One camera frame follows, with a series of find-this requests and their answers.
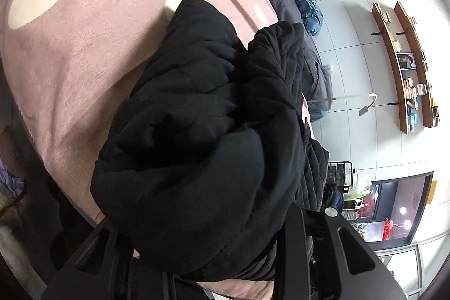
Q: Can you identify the black quilted coat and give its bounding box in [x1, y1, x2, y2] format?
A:
[90, 0, 329, 282]

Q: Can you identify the dark framed window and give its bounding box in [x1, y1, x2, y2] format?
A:
[348, 172, 433, 251]

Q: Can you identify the white gooseneck lamp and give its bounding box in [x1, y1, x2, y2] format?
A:
[330, 93, 378, 117]

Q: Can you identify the pink polka dot bedsheet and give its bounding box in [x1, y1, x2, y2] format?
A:
[1, 0, 279, 299]

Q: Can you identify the grey blue bedding pile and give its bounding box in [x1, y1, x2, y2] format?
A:
[251, 0, 334, 121]

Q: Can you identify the black wire rack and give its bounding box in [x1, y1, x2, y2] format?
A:
[327, 161, 354, 193]

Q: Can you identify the wooden wall shelf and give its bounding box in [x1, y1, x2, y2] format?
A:
[372, 2, 417, 135]
[393, 1, 439, 128]

